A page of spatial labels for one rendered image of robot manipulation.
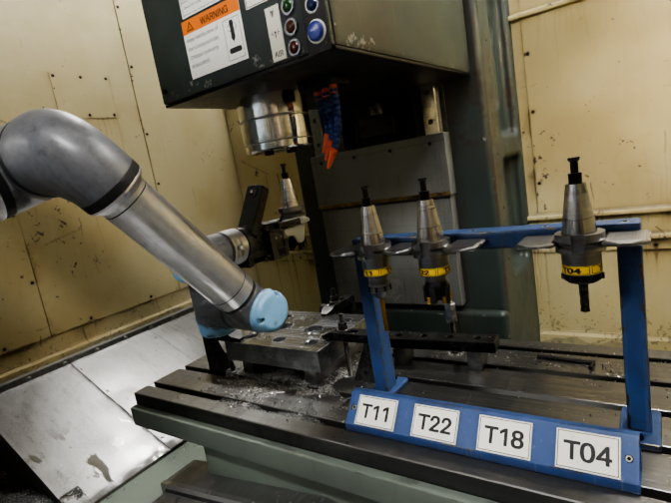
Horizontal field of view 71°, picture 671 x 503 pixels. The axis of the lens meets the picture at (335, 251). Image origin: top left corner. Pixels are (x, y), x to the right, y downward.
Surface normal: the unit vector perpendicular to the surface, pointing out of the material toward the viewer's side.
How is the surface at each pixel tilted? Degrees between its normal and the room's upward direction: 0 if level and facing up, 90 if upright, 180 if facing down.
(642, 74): 90
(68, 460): 24
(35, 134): 65
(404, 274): 90
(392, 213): 90
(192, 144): 90
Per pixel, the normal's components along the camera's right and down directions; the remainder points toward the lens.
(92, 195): 0.13, 0.59
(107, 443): 0.18, -0.90
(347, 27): 0.81, -0.04
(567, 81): -0.55, 0.24
